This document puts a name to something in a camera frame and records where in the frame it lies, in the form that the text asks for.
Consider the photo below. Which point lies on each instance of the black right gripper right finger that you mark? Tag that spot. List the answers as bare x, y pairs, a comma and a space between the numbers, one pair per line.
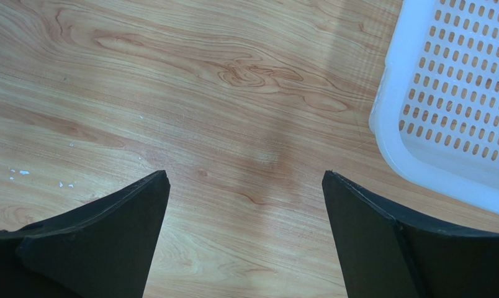
386, 249

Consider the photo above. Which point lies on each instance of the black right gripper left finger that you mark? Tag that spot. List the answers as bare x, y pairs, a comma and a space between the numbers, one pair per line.
101, 249

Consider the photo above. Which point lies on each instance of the white perforated plastic basket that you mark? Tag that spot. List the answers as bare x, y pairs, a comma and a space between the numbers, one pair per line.
436, 113

